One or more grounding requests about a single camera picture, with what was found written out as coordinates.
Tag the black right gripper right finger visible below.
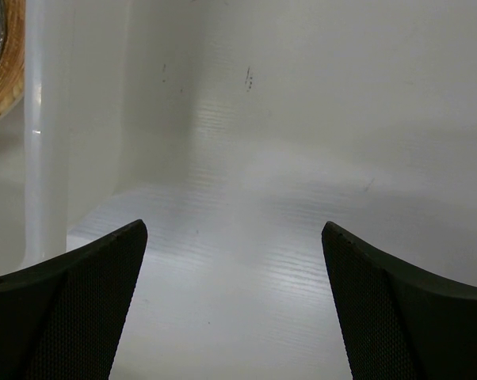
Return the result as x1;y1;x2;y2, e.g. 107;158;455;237
322;222;477;379

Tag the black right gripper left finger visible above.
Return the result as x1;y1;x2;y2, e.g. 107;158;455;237
0;220;147;379

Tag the woven bamboo basket tray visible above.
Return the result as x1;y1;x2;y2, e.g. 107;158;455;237
0;0;25;119

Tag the translucent plastic bin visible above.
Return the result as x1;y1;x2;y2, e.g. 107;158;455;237
0;1;131;275

